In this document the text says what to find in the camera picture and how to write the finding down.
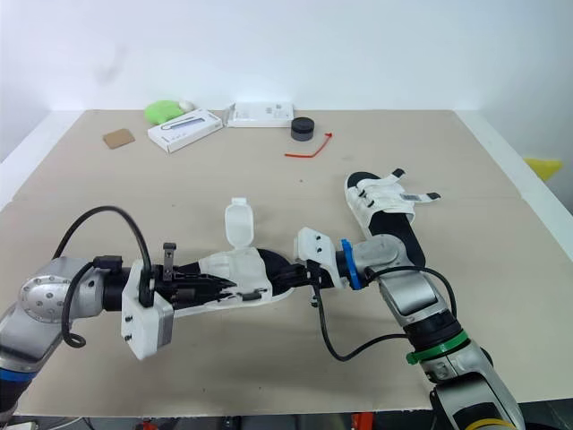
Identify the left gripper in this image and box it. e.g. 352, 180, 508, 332
148, 263, 239, 311

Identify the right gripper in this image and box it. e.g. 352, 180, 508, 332
285, 261, 325, 293

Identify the white sandal with black sole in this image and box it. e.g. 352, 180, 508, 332
343, 168, 442, 275
161, 195, 297, 320

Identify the red zip tie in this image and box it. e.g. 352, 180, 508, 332
284, 130, 335, 159

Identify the dark grey round puck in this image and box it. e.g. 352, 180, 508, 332
290, 116, 316, 143

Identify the white box with grey print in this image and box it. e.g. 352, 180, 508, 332
147, 108, 224, 154

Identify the flat white box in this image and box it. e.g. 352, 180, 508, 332
225, 101, 296, 130

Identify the brown square coaster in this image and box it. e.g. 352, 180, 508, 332
102, 128, 137, 149

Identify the green rounded object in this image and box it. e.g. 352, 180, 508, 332
143, 99, 183, 126

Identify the yellow object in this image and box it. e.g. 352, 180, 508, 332
523, 157, 563, 183

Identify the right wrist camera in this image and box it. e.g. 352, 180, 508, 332
292, 227, 355, 290

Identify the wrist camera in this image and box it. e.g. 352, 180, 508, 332
292, 227, 355, 290
119, 259, 175, 362

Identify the black cable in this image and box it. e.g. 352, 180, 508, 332
307, 265, 458, 362
51, 205, 157, 348

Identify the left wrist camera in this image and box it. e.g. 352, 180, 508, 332
119, 259, 175, 362

